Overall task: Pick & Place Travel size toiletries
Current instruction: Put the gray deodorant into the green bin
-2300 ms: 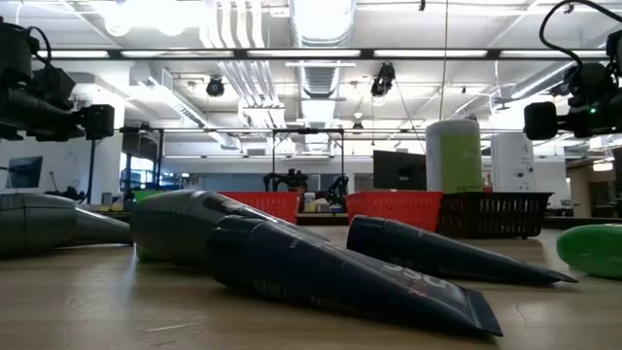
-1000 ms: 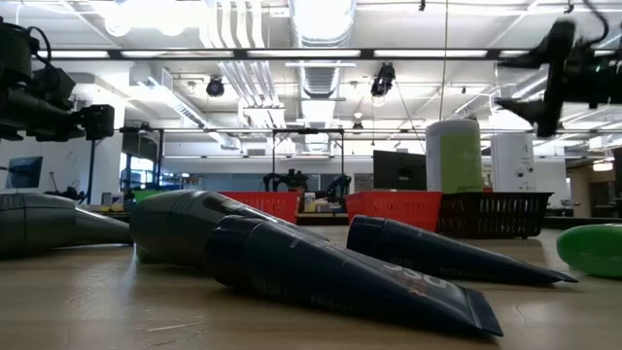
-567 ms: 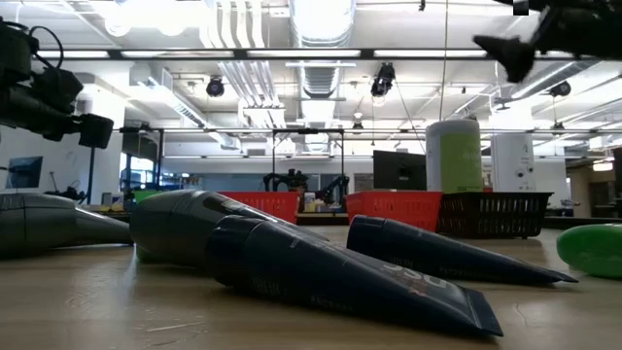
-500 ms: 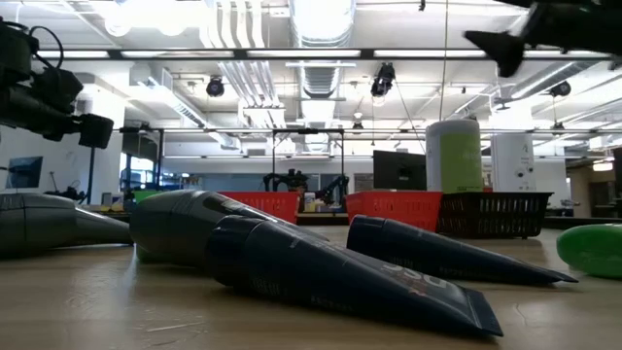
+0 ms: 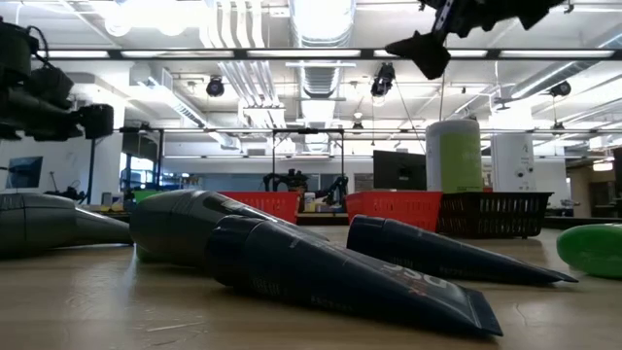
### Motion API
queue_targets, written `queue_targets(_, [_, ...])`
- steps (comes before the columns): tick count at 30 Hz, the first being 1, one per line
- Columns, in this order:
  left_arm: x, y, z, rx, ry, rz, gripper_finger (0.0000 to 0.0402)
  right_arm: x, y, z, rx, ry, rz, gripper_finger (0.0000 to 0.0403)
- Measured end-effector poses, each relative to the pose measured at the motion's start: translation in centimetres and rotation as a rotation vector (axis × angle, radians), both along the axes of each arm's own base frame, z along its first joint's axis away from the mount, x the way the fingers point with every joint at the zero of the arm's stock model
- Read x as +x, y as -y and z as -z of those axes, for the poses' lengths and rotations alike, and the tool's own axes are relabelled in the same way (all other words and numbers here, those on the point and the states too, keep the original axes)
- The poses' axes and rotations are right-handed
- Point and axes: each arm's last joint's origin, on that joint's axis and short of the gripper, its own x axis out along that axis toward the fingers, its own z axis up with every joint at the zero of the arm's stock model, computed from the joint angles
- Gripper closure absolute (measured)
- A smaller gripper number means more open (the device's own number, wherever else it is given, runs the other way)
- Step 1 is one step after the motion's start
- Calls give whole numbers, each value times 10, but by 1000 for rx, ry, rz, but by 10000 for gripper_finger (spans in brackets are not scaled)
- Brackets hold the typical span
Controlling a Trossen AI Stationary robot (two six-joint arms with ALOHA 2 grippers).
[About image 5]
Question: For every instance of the green travel bottle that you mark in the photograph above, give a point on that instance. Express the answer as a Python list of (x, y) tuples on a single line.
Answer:
[(593, 250)]

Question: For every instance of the silver ventilation duct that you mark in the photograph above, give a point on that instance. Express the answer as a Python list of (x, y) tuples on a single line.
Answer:
[(321, 29)]

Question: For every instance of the black hanging camera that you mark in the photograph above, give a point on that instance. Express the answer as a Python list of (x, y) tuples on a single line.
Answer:
[(383, 80), (215, 87), (561, 89)]

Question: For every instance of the black monitor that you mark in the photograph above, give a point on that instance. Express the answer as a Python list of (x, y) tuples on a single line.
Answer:
[(398, 170)]

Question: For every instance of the black overhead frame bar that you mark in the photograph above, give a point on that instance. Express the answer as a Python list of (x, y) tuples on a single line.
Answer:
[(194, 54)]

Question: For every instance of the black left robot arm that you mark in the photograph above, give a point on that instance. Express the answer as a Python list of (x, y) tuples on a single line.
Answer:
[(14, 53)]

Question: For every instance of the white green wipes canister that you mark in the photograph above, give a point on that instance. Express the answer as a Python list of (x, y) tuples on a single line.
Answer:
[(452, 155)]

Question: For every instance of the black background station frame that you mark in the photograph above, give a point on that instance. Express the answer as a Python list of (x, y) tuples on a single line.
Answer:
[(273, 160)]

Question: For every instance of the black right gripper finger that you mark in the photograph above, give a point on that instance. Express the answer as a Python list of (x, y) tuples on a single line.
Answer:
[(427, 53)]

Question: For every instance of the blue wall screen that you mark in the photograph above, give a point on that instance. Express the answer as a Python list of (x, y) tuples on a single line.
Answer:
[(24, 172)]

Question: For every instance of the black horizontal rail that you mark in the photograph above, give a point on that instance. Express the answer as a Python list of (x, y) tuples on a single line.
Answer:
[(218, 130)]

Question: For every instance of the black plastic basket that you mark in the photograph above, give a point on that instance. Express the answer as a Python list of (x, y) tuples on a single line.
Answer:
[(491, 214)]

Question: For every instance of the black background robot arm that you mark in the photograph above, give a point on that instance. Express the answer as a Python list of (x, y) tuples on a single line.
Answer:
[(337, 187), (291, 180)]

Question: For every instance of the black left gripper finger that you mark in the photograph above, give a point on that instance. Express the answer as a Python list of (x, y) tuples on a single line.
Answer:
[(96, 121)]

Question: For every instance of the red plastic basket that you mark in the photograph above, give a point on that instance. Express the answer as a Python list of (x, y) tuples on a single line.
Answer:
[(262, 204), (393, 209)]

